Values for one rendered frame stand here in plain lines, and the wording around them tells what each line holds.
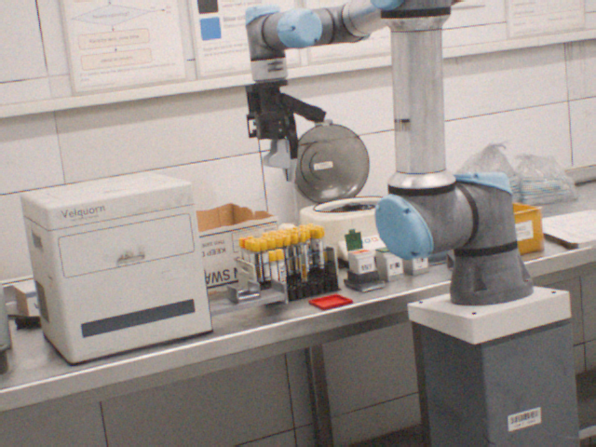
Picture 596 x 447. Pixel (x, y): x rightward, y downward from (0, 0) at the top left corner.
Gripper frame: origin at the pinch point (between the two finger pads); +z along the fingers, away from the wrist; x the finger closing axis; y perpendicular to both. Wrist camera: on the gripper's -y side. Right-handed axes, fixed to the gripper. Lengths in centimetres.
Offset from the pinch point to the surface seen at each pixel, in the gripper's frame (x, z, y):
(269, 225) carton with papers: -16.8, 13.1, -0.3
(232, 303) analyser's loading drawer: 9.5, 22.0, 20.0
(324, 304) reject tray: 12.0, 25.8, 1.2
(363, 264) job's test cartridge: 7.5, 20.7, -10.9
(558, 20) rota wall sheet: -52, -25, -116
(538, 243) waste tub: 10, 24, -55
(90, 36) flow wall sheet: -49, -35, 27
